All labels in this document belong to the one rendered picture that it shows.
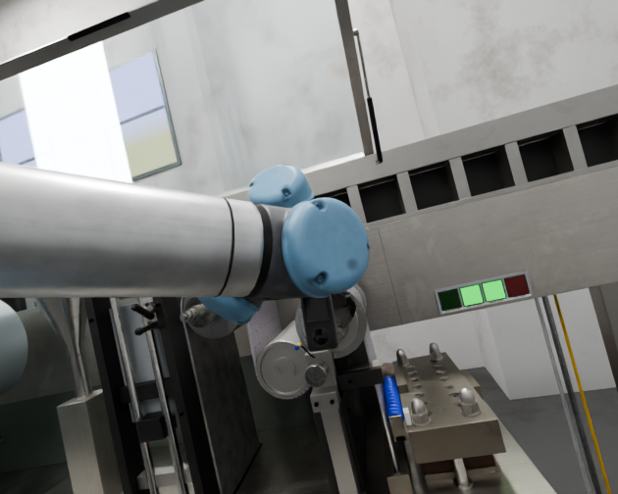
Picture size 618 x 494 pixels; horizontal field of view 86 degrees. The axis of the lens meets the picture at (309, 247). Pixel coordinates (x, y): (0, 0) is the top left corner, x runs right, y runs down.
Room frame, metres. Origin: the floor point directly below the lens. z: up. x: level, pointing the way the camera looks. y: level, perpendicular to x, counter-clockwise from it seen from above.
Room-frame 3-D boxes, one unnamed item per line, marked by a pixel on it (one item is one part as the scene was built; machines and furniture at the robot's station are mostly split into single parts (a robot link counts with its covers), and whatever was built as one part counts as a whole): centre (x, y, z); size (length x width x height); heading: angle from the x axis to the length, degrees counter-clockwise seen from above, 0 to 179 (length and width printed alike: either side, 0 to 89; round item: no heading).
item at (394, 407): (0.80, -0.11, 1.03); 0.21 x 0.04 x 0.03; 171
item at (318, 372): (0.62, 0.04, 1.18); 0.04 x 0.02 x 0.04; 81
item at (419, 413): (0.66, -0.13, 1.05); 0.04 x 0.04 x 0.04
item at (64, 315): (0.92, 0.69, 1.18); 0.14 x 0.14 x 0.57
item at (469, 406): (0.66, -0.23, 1.05); 0.04 x 0.04 x 0.04
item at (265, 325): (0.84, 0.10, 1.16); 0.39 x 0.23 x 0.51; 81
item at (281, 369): (0.84, 0.09, 1.17); 0.26 x 0.12 x 0.12; 171
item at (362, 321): (0.70, -0.01, 1.25); 0.15 x 0.01 x 0.15; 81
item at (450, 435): (0.82, -0.21, 1.00); 0.40 x 0.16 x 0.06; 171
